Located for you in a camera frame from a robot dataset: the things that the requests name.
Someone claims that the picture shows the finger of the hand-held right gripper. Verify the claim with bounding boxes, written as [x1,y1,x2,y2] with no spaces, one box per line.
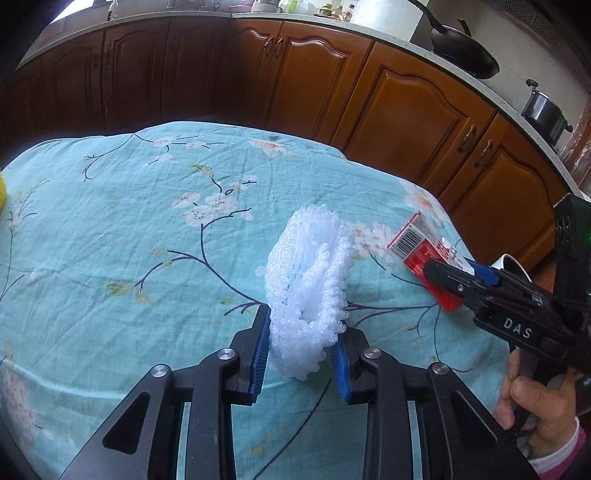
[424,259,539,320]
[465,259,551,302]

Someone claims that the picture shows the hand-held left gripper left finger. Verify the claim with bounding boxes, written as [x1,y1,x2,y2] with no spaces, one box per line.
[59,305,273,480]

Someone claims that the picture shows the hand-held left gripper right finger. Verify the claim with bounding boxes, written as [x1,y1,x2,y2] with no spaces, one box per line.
[329,325,541,480]

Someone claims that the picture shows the white round bin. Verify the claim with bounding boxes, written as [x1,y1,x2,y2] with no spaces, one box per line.
[490,253,534,283]

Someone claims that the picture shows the red carton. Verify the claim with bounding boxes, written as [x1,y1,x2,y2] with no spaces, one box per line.
[387,211,472,313]

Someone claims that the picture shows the white foam net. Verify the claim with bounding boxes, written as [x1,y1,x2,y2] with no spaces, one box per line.
[264,206,355,381]

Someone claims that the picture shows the person's right forearm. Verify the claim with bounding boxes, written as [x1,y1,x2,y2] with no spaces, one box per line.
[526,414,591,480]

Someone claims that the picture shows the person's right hand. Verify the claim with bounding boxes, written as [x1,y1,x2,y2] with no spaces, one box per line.
[494,346,581,459]

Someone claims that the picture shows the steel pot with lid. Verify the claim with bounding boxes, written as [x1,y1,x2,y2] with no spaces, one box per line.
[522,79,574,142]

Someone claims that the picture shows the wooden kitchen cabinet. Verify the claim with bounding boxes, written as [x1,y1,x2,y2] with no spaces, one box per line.
[0,16,573,278]

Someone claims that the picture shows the light blue floral tablecloth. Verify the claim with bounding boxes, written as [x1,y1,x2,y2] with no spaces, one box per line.
[0,121,513,480]

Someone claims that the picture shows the black frying pan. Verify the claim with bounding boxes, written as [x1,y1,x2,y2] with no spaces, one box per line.
[410,0,501,79]

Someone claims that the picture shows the row of jars and bottles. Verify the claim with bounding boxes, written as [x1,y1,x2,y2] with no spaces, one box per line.
[228,0,360,22]

